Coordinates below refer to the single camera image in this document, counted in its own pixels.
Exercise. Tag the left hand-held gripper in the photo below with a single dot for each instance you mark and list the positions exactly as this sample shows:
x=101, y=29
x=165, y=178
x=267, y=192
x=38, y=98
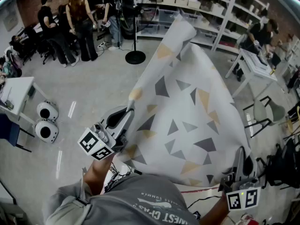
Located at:
x=96, y=144

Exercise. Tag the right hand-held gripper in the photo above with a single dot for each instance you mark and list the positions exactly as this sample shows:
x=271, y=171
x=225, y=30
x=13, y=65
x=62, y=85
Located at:
x=243, y=196

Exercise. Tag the white triangle-patterned cloth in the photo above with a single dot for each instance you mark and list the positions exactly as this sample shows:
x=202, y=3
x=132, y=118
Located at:
x=187, y=107

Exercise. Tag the person's left forearm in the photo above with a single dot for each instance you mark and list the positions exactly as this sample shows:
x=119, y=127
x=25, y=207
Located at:
x=98, y=174

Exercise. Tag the person's right forearm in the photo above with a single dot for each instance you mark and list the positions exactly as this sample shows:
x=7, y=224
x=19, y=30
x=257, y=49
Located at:
x=215, y=213

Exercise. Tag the pink patterned bag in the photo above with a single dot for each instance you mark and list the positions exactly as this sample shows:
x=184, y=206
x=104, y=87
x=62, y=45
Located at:
x=248, y=219

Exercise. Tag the light wooden chair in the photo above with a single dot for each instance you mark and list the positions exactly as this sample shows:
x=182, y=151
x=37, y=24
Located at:
x=293, y=123

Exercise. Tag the white power strip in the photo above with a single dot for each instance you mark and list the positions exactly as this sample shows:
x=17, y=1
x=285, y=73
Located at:
x=101, y=45

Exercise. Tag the person's grey printed t-shirt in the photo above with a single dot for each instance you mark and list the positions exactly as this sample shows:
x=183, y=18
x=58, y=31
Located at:
x=131, y=203

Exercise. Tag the white side table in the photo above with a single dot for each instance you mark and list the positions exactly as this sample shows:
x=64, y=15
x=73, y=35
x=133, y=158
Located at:
x=253, y=71

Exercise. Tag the small yellow bottle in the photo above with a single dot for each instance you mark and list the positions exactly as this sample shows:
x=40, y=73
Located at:
x=272, y=72

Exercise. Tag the white tray stack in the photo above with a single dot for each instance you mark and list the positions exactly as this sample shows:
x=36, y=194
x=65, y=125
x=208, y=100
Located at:
x=255, y=62

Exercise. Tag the white desk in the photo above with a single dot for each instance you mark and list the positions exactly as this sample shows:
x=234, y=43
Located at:
x=18, y=88

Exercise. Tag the blue stool black legs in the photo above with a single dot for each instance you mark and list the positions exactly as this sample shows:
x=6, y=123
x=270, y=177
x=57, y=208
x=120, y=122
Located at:
x=9, y=130

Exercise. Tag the row of clear storage bins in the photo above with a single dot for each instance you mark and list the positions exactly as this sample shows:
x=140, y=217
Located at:
x=168, y=14

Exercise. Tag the row of white boxes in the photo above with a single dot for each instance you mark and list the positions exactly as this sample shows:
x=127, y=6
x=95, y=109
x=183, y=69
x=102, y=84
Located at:
x=180, y=0

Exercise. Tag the white shelving unit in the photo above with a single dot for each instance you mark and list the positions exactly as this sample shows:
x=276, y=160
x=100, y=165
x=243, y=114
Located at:
x=225, y=17

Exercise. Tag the grey chair black frame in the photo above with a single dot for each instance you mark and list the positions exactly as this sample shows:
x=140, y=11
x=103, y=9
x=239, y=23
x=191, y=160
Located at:
x=260, y=112

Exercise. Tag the black pedestal fan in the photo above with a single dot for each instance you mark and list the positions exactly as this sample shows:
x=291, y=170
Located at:
x=135, y=56

